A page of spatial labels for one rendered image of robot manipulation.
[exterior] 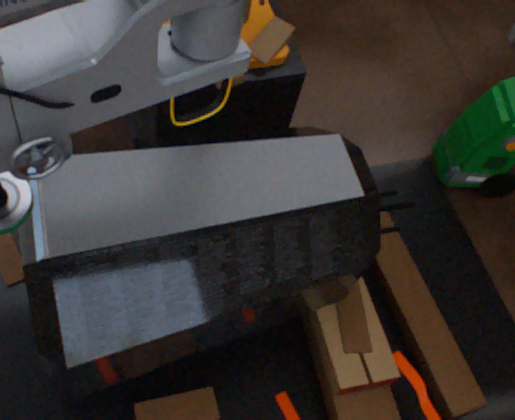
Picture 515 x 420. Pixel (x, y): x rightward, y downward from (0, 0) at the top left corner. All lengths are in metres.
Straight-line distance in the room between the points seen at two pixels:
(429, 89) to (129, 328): 2.38
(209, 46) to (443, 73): 2.38
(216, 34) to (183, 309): 0.83
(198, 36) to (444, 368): 1.73
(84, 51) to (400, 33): 2.75
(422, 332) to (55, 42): 1.91
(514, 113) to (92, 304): 1.99
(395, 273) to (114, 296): 1.39
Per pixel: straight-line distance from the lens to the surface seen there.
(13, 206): 1.89
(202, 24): 1.62
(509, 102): 3.09
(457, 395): 2.76
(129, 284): 1.90
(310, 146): 2.13
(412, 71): 3.81
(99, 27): 1.51
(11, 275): 2.79
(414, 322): 2.80
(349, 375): 2.49
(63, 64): 1.49
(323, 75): 3.60
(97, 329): 1.94
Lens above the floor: 2.51
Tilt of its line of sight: 59 degrees down
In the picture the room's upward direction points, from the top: 11 degrees clockwise
